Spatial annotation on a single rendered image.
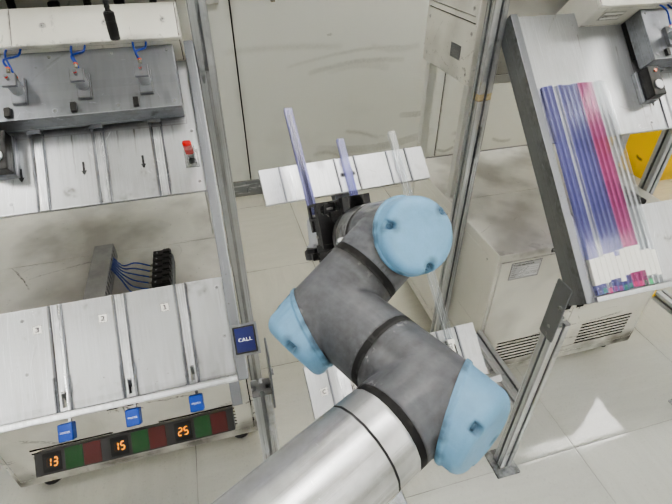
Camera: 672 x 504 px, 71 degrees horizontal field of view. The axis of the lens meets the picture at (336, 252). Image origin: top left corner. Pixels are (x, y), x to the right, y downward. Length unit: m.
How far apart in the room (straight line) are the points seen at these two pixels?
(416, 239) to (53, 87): 0.81
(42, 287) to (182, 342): 0.61
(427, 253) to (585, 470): 1.44
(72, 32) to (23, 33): 0.08
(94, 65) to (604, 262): 1.15
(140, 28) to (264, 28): 1.60
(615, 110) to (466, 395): 1.12
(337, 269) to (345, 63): 2.37
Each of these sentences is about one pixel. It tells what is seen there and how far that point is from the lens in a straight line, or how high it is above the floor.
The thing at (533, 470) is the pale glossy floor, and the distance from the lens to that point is 1.75.
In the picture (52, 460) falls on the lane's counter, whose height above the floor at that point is 0.66.
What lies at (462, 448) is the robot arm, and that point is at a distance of 0.36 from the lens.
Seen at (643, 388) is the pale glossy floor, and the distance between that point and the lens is 2.12.
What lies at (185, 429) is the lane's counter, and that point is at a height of 0.66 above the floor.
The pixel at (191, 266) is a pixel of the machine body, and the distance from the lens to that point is 1.37.
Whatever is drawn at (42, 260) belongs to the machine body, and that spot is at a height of 0.62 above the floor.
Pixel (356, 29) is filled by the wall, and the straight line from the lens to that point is 2.74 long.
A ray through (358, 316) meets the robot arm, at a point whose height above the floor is 1.16.
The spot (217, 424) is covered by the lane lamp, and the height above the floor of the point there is 0.66.
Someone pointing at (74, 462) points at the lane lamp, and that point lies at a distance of 1.01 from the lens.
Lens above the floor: 1.44
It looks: 37 degrees down
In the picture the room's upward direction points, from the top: straight up
